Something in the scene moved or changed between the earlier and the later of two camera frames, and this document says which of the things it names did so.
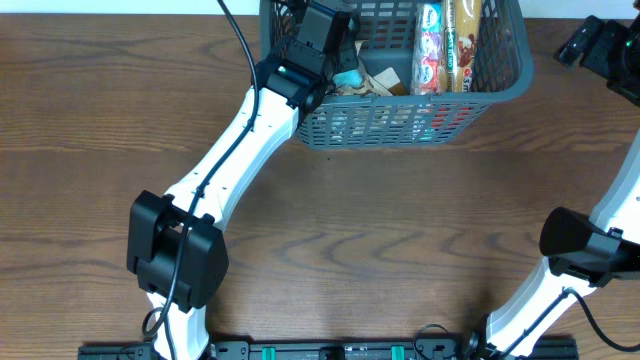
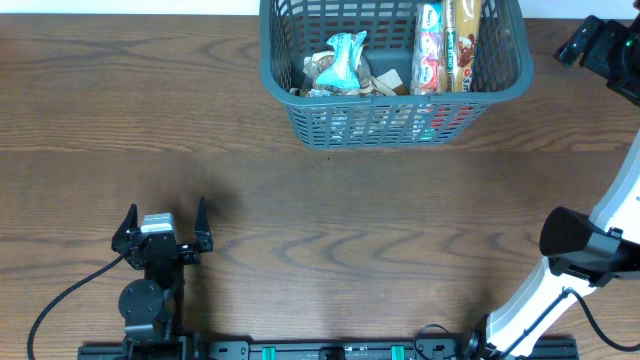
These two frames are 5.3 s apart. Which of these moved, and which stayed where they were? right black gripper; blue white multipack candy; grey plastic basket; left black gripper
Moved: left black gripper
Stayed: grey plastic basket; right black gripper; blue white multipack candy
